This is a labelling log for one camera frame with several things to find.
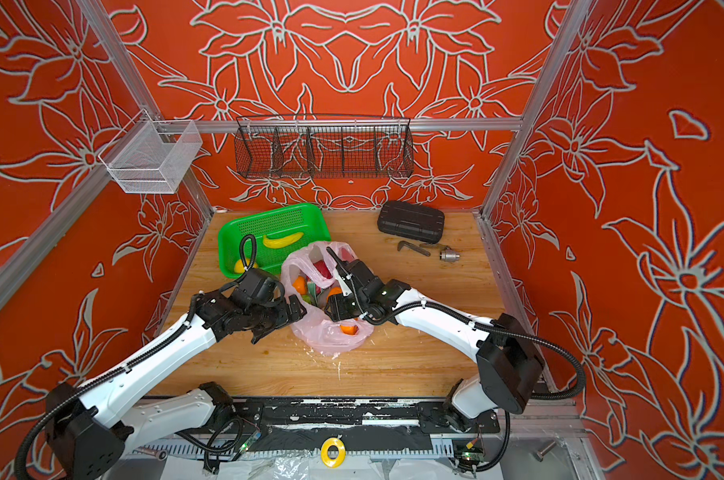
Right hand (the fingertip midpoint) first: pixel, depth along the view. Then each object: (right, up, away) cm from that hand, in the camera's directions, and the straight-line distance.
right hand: (326, 309), depth 78 cm
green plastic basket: (-10, +26, +33) cm, 43 cm away
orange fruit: (+6, -7, +5) cm, 11 cm away
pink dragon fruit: (-1, +12, 0) cm, 12 cm away
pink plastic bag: (-5, +11, -1) cm, 12 cm away
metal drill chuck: (+40, +13, +23) cm, 48 cm away
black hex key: (+32, +14, +28) cm, 45 cm away
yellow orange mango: (-30, +10, +16) cm, 35 cm away
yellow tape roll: (+1, -32, -11) cm, 34 cm away
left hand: (-8, -1, -2) cm, 8 cm away
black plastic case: (+28, +26, +31) cm, 50 cm away
